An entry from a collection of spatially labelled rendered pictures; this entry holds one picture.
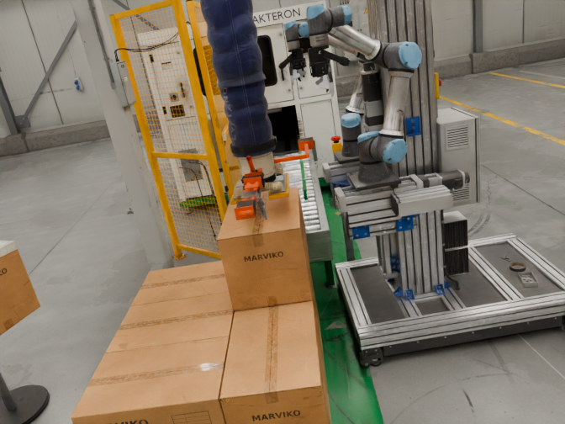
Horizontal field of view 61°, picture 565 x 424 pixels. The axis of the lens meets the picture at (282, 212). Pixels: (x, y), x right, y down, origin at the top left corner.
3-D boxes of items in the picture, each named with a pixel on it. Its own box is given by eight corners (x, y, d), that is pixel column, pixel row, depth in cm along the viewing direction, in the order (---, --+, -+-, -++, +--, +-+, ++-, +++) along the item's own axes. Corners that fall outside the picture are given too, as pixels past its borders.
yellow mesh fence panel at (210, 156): (171, 258, 444) (102, 16, 368) (179, 253, 450) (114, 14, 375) (238, 276, 389) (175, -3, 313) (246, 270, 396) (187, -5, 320)
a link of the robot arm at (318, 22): (330, 2, 188) (311, 5, 185) (333, 32, 192) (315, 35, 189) (319, 4, 195) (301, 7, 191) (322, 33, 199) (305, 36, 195)
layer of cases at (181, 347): (165, 324, 314) (149, 271, 300) (316, 303, 308) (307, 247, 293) (100, 490, 203) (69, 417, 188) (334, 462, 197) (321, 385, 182)
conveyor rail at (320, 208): (308, 161, 522) (305, 144, 515) (313, 160, 521) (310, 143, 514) (325, 258, 307) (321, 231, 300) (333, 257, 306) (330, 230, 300)
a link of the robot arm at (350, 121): (341, 140, 281) (339, 118, 276) (342, 135, 294) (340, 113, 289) (362, 138, 279) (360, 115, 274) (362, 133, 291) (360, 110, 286)
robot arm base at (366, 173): (384, 170, 250) (382, 151, 246) (392, 178, 236) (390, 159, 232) (356, 175, 250) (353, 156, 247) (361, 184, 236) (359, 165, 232)
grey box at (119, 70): (130, 103, 353) (118, 60, 342) (137, 102, 353) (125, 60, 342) (122, 107, 335) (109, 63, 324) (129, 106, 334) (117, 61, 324)
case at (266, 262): (244, 257, 296) (230, 196, 282) (308, 247, 293) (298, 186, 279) (233, 311, 241) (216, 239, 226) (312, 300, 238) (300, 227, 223)
